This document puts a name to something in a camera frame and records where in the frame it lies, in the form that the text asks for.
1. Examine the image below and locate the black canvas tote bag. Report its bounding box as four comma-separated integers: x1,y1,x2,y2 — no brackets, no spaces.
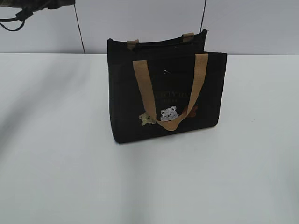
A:
107,29,227,143

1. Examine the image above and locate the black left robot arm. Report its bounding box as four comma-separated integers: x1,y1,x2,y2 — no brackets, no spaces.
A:
0,0,76,12

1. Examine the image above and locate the black looped cable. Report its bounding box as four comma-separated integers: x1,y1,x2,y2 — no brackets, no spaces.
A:
0,7,35,31

